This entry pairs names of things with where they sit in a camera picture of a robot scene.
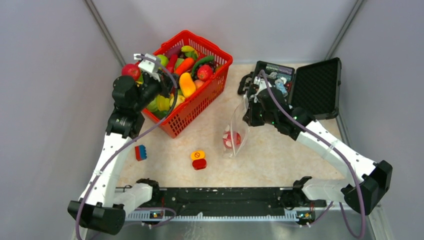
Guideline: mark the red toy chili pepper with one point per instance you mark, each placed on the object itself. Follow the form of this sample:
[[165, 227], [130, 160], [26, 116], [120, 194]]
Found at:
[[171, 63]]

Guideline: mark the red toy apple on rim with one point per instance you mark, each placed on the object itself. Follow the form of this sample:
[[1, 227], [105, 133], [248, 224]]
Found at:
[[132, 70]]

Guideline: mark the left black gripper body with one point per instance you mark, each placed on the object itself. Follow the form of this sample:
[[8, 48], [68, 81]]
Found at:
[[151, 88]]

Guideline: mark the green toy cucumber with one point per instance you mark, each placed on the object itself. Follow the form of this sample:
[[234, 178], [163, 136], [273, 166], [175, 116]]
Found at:
[[201, 61]]

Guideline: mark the red plastic basket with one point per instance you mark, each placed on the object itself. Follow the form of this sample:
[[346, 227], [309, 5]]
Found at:
[[183, 110]]

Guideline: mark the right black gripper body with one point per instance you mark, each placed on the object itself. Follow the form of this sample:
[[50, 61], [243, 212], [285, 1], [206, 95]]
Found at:
[[257, 116]]

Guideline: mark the red blue building block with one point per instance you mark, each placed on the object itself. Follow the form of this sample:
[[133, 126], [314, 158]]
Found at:
[[140, 153]]

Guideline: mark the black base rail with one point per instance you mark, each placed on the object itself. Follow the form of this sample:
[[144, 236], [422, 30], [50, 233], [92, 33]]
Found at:
[[231, 201]]

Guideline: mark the orange toy carrot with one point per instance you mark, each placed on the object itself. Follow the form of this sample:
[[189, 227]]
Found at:
[[184, 66]]

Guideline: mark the black open case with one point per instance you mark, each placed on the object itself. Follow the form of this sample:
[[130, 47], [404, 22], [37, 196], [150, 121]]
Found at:
[[314, 87]]

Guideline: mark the green toy pear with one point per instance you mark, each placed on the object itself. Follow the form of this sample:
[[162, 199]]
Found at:
[[163, 59]]

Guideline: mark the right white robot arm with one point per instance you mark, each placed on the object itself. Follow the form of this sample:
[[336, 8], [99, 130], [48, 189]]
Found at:
[[365, 181]]

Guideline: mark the clear zip top bag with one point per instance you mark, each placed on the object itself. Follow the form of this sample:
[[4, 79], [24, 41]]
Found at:
[[237, 124]]

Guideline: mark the yellow orange toy mango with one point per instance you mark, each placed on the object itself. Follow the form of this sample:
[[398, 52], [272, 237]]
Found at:
[[187, 85]]

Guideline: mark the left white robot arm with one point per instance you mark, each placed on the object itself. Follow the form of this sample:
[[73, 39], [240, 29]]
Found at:
[[99, 208]]

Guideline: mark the yellow and red button toy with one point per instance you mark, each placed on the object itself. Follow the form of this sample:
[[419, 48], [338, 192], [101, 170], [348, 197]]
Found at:
[[198, 159]]

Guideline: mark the red toy apple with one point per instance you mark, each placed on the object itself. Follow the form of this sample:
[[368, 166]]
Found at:
[[132, 70], [231, 139]]

